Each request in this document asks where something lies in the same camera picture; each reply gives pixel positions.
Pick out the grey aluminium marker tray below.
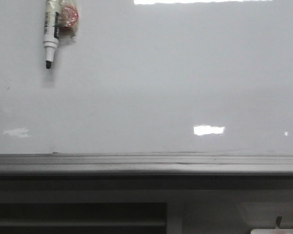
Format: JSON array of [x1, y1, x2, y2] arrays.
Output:
[[0, 152, 293, 177]]

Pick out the white black whiteboard marker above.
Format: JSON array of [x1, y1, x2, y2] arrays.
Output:
[[43, 0, 61, 69]]

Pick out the red round magnet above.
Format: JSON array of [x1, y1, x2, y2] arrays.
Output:
[[58, 0, 79, 41]]

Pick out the white glossy whiteboard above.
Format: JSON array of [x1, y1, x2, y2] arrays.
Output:
[[0, 0, 293, 155]]

